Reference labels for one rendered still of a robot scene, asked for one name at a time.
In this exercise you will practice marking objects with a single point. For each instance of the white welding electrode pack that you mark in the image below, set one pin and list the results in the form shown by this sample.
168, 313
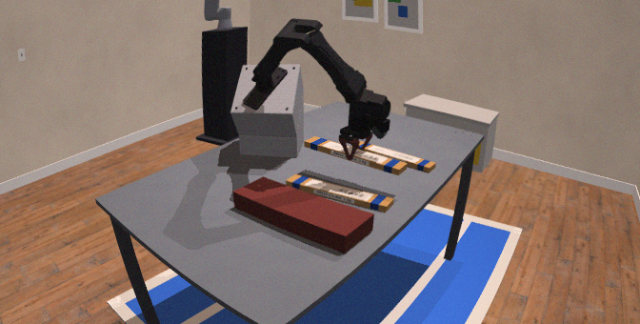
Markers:
369, 159

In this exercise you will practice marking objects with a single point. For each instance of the white electrode pack with blue and orange bands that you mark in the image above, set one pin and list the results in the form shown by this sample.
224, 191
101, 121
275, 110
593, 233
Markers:
352, 196

